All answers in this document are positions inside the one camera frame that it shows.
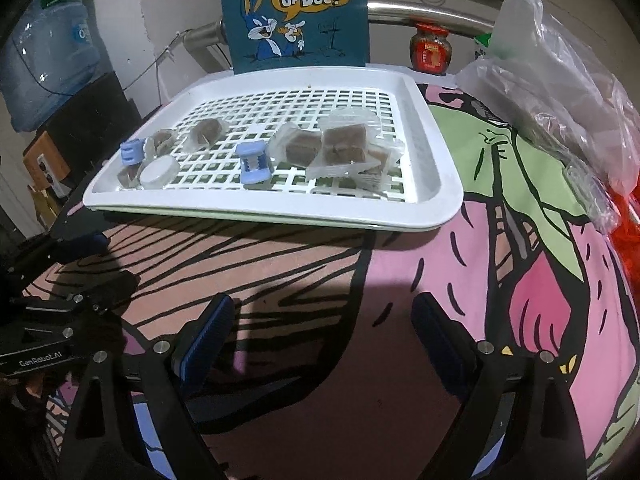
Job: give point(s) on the clear plastic bag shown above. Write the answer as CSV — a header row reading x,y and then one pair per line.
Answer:
x,y
550,85

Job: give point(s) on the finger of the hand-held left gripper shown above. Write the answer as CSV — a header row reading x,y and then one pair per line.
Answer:
x,y
117,282
92,241

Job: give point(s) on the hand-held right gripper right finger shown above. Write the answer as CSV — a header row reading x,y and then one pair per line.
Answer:
x,y
440,345

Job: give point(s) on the green white carton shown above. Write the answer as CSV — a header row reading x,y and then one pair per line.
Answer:
x,y
482,42

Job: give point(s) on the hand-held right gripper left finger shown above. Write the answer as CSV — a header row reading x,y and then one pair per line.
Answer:
x,y
205,340

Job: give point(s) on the light green plastic tray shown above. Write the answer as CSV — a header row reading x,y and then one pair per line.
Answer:
x,y
280,219

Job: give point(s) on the black cabinet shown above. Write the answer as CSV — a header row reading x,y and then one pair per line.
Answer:
x,y
100,110

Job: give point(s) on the brown cardboard box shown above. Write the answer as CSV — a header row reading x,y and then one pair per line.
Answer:
x,y
45,160

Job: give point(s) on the pink cartoon printed blanket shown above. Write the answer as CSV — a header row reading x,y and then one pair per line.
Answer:
x,y
350,310

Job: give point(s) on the blue plastic clip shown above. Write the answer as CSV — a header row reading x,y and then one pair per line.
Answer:
x,y
252,162
132,152

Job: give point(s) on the white perforated plastic tray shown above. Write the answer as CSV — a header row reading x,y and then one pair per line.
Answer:
x,y
430,160

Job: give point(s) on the red-lidded glass jar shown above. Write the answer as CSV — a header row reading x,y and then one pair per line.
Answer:
x,y
431,52

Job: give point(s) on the teal cartoon tote bag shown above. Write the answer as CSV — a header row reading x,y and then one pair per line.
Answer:
x,y
330,35

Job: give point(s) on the red plastic bag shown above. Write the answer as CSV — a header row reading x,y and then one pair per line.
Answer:
x,y
627,240

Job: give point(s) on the blue water dispenser bottle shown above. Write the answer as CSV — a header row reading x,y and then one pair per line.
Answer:
x,y
45,60

